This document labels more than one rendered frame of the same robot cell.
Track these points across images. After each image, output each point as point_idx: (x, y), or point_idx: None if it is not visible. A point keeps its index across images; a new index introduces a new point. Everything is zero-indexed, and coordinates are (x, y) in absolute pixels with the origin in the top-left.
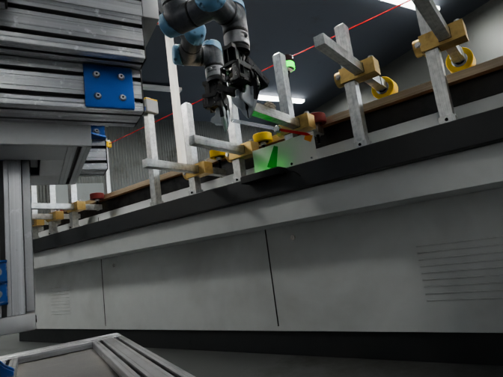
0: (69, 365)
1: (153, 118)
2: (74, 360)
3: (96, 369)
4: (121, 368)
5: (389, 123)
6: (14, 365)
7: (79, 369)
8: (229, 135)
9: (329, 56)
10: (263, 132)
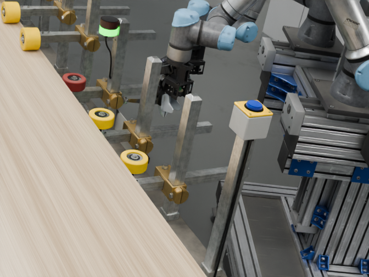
0: (275, 266)
1: (236, 137)
2: (274, 276)
3: (258, 245)
4: (247, 220)
5: None
6: (308, 275)
7: (267, 252)
8: (151, 121)
9: (136, 39)
10: (107, 109)
